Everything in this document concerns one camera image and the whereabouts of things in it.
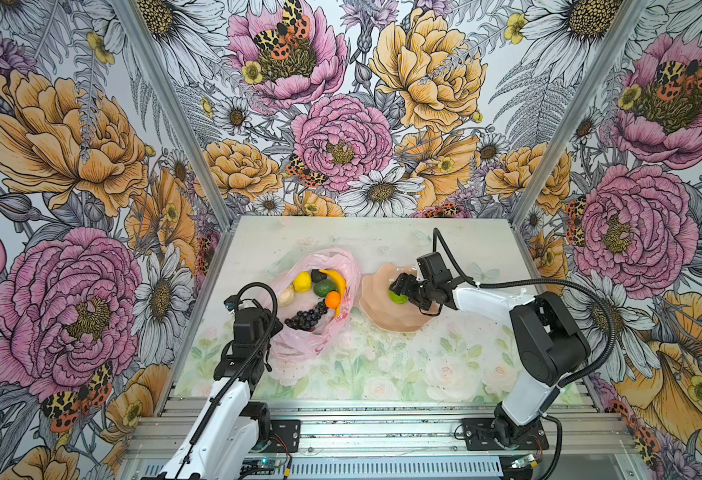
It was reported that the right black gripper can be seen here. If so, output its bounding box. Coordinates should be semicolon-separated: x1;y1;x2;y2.
389;272;436;312

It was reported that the pink plastic bag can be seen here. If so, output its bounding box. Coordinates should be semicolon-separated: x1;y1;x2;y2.
271;248;361;362

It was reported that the yellow fake lemon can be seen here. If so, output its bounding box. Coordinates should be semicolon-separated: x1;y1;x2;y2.
292;271;313;293

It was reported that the orange fake tangerine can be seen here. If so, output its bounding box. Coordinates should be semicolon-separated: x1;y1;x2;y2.
325;291;342;309

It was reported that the dark green fake avocado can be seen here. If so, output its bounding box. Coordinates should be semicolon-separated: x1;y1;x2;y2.
313;279;337;298

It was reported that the dark purple fake fruit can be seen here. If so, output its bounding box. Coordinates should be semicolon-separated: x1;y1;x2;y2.
310;269;328;283

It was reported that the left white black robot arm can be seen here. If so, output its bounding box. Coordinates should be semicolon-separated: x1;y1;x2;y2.
154;306;278;479

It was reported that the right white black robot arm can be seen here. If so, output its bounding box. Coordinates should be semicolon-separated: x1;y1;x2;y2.
389;253;591;449

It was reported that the black fake grape bunch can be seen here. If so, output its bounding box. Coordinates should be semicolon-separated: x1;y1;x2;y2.
284;301;329;332

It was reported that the yellow fake banana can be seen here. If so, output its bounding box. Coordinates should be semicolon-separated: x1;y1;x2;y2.
322;270;347;317

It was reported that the left green circuit board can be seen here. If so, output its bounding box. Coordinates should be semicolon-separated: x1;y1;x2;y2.
240;458;283;476

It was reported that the green circuit board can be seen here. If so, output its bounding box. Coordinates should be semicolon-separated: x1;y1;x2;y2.
509;454;538;469
240;458;283;476

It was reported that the right green circuit board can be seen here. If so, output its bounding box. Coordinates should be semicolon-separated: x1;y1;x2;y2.
509;454;538;469

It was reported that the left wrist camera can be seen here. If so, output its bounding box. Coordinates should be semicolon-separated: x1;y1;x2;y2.
224;294;240;312

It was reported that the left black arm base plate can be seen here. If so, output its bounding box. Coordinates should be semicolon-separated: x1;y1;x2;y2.
254;419;302;454

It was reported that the aluminium mounting rail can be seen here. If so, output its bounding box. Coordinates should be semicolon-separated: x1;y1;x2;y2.
125;386;635;459

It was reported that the left black cable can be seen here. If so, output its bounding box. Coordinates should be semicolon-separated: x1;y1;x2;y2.
173;281;280;480

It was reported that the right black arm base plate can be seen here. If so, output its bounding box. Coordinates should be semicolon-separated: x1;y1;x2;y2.
456;417;550;451

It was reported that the right black corrugated cable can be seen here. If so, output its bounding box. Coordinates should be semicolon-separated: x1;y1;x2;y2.
431;227;619;388

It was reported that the white slotted cable duct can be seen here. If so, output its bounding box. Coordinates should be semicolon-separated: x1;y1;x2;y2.
141;455;504;479

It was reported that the left aluminium corner post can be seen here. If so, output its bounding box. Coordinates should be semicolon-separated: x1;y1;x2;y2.
114;1;232;233

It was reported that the aluminium corner post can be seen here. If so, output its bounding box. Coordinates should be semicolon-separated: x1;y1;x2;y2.
114;1;232;233
510;0;649;228

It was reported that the right aluminium corner post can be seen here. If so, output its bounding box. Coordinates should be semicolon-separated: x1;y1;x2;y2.
510;0;649;228

